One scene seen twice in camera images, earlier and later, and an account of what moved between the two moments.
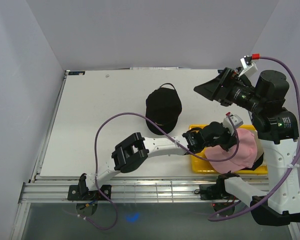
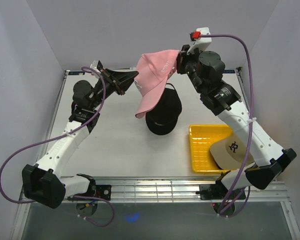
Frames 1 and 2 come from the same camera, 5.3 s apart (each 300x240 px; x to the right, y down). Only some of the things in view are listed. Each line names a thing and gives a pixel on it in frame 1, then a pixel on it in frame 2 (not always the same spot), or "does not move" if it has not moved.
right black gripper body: [244, 97] -> [187, 64]
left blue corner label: [73, 73] does not move
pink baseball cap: [245, 156] -> [152, 71]
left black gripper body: [224, 140] -> [99, 90]
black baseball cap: [164, 105] does not move
